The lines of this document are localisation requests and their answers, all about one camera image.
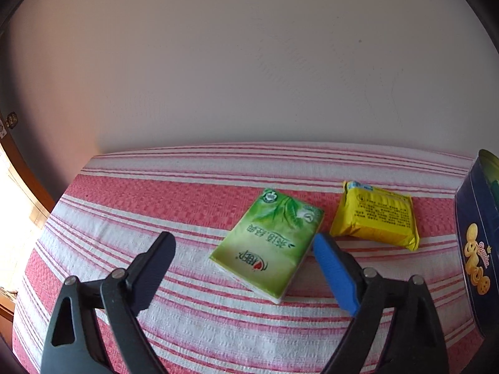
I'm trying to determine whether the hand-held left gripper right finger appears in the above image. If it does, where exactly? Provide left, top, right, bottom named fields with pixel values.
left=313, top=233, right=450, bottom=374

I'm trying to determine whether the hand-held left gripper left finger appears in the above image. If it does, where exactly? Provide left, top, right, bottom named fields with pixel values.
left=40, top=231, right=177, bottom=374

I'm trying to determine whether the green tissue pack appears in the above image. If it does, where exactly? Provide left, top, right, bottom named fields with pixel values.
left=208, top=188, right=325, bottom=304

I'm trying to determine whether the blue cookie tin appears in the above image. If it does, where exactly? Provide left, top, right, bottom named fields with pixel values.
left=455, top=149, right=499, bottom=339

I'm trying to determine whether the red striped cloth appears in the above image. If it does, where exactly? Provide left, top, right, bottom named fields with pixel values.
left=12, top=142, right=486, bottom=374

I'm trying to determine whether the yellow snack packet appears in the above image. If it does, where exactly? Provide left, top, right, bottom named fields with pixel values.
left=329, top=180, right=420, bottom=252

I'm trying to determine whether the wooden door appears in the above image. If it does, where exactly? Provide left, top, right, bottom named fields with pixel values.
left=0, top=101, right=56, bottom=322

